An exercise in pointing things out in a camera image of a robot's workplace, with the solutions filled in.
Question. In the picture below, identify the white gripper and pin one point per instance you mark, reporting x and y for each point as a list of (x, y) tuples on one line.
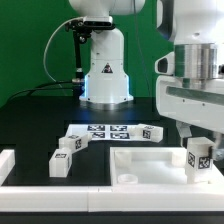
[(199, 107)]

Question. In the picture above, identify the white square table top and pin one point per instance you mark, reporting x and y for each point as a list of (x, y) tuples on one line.
[(147, 165)]

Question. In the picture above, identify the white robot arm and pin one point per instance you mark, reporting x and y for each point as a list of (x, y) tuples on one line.
[(190, 83)]

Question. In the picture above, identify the white U-shaped obstacle fence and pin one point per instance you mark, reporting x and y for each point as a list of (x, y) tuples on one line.
[(124, 198)]

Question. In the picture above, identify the paper sheet with tags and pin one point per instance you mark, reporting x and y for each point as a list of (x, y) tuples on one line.
[(100, 131)]

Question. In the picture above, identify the black camera on stand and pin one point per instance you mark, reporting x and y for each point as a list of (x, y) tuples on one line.
[(82, 28)]

